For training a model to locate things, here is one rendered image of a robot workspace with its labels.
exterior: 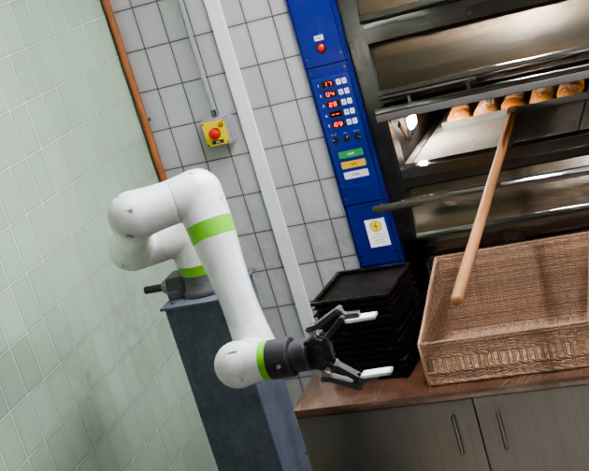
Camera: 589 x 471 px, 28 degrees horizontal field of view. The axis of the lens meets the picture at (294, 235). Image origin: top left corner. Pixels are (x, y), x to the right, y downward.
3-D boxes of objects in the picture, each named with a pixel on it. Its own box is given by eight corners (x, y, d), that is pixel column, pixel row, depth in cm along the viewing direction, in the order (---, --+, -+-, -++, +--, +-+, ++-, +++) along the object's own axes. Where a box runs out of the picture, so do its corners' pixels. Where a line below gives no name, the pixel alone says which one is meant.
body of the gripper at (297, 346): (294, 332, 269) (331, 326, 265) (304, 365, 271) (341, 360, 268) (284, 346, 262) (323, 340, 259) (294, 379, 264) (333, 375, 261)
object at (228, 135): (213, 143, 425) (206, 117, 422) (238, 137, 421) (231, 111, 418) (207, 149, 418) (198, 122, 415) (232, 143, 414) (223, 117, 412)
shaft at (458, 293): (464, 306, 274) (461, 294, 273) (451, 308, 274) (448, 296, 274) (516, 119, 429) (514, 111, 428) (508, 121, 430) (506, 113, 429)
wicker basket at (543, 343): (451, 325, 421) (432, 255, 413) (610, 303, 401) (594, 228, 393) (425, 389, 378) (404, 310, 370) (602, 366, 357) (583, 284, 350)
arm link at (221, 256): (185, 248, 283) (223, 231, 279) (205, 247, 294) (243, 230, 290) (237, 390, 279) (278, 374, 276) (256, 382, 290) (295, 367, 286)
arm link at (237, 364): (210, 394, 268) (202, 347, 268) (233, 386, 280) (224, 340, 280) (266, 387, 263) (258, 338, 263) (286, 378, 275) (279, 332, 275)
